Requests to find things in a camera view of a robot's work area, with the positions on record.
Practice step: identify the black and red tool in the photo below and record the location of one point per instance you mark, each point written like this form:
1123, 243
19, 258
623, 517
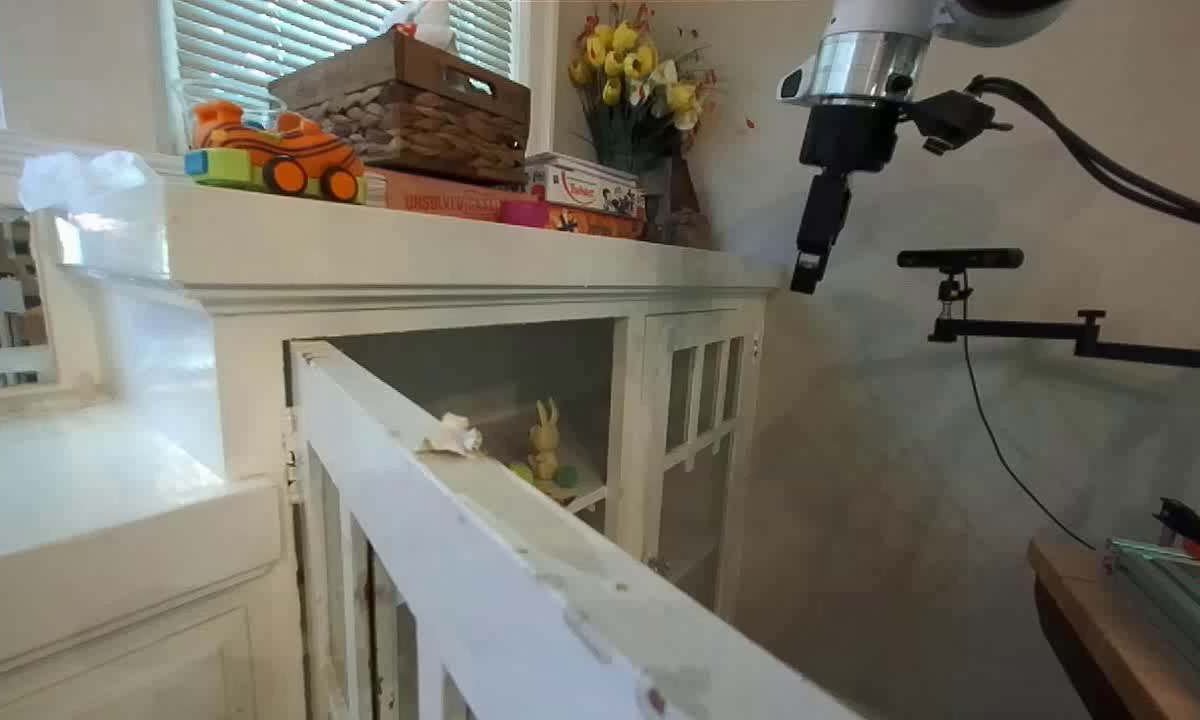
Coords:
1186, 527

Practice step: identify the black stereo camera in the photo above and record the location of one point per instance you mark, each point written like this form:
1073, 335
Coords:
962, 258

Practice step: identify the white door knob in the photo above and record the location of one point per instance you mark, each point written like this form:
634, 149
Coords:
452, 433

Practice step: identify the flat grey device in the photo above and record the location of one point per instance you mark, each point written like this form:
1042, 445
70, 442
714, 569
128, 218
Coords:
1186, 593

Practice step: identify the brown woven basket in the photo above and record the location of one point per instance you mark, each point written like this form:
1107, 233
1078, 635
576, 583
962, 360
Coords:
412, 114

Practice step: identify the white cabinet door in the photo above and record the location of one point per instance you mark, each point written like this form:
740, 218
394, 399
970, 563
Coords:
493, 572

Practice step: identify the white cabinet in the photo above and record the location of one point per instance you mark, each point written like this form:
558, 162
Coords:
466, 263
92, 572

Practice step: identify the green spiky ball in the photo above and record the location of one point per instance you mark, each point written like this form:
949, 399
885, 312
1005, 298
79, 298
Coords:
523, 472

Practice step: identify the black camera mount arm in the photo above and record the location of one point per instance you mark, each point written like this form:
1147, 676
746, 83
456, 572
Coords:
1092, 340

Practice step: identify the brown wooden table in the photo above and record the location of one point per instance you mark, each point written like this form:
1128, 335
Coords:
1107, 625

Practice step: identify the white board game box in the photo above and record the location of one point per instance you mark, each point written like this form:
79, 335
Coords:
587, 185

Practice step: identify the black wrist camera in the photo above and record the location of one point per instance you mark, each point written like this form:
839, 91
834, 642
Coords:
953, 121

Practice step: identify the yellow rubber rabbit toy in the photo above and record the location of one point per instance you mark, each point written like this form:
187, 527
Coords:
547, 442

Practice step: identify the yellow flower bouquet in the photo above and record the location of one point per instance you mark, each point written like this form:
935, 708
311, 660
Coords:
634, 64

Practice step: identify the white lower cabinet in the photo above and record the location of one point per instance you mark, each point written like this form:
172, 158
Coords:
92, 572

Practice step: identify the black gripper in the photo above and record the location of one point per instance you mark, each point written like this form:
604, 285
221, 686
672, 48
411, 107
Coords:
850, 137

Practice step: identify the dark flower vase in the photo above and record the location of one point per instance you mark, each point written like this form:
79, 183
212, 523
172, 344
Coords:
672, 203

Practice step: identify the white window blinds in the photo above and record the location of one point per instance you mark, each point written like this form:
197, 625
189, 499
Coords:
281, 41

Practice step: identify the orange toy truck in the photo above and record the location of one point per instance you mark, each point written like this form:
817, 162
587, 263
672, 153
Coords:
292, 153

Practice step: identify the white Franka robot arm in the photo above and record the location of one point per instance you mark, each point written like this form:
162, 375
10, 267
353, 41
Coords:
882, 41

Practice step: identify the orange board game box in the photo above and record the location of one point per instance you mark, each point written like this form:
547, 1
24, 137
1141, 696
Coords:
600, 221

